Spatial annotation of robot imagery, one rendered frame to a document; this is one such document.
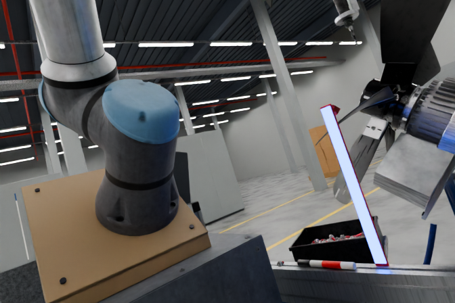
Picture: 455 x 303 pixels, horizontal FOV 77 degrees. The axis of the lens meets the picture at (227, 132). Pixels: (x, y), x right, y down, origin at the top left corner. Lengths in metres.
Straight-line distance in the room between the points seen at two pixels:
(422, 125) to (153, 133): 0.73
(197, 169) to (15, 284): 5.54
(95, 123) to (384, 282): 0.58
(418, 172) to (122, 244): 0.70
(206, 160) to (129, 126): 6.98
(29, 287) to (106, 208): 1.67
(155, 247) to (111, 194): 0.11
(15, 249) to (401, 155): 6.28
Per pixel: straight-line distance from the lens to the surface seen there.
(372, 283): 0.68
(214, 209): 7.34
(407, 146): 0.91
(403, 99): 0.97
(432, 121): 0.92
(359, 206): 0.64
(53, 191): 0.64
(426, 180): 0.86
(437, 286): 0.65
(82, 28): 0.50
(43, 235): 0.57
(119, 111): 0.43
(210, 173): 7.39
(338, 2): 1.02
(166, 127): 0.44
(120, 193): 0.51
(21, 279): 2.17
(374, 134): 1.02
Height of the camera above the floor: 1.12
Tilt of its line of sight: 7 degrees up
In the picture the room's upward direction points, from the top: 17 degrees counter-clockwise
